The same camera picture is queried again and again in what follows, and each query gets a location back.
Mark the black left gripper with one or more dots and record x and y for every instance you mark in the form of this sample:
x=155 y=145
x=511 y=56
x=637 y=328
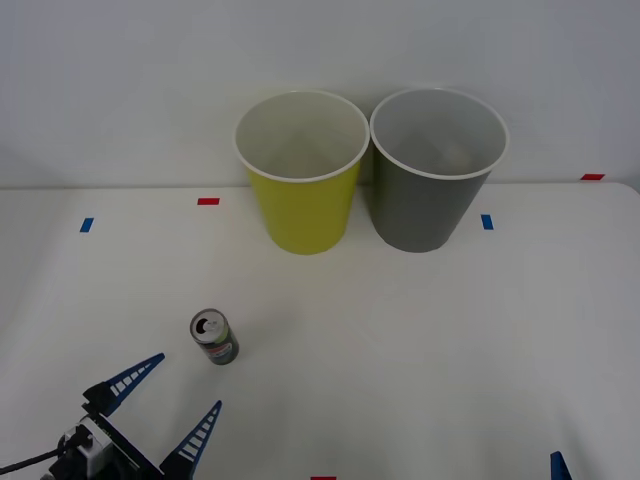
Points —
x=131 y=461

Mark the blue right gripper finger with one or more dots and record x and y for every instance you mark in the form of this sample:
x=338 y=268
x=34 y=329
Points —
x=560 y=467

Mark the dark drink can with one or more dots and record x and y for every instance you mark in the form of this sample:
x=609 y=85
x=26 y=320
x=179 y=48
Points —
x=221 y=346

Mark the silver and black left arm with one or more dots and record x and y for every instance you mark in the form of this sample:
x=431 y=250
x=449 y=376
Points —
x=90 y=447

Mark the yellow-green plastic bin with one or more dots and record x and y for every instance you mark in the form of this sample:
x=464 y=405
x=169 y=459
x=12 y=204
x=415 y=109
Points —
x=305 y=215

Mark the grey plastic bin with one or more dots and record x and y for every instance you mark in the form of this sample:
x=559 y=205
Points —
x=420 y=210

